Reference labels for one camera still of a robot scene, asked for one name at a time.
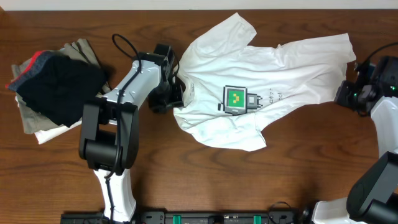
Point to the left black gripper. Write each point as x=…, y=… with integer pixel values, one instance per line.
x=176, y=86

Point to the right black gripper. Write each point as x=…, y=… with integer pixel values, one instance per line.
x=342, y=98

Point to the white graphic t-shirt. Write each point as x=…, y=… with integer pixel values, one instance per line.
x=233, y=90

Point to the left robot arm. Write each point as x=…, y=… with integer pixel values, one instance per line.
x=109, y=139

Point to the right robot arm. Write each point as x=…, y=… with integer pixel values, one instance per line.
x=373, y=198

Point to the black folded garment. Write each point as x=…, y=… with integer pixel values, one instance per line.
x=58, y=86

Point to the white folded garment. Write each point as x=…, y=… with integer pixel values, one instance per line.
x=56, y=132

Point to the khaki folded garment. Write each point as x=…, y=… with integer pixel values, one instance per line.
x=78, y=50

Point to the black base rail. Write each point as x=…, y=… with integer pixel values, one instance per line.
x=279, y=212

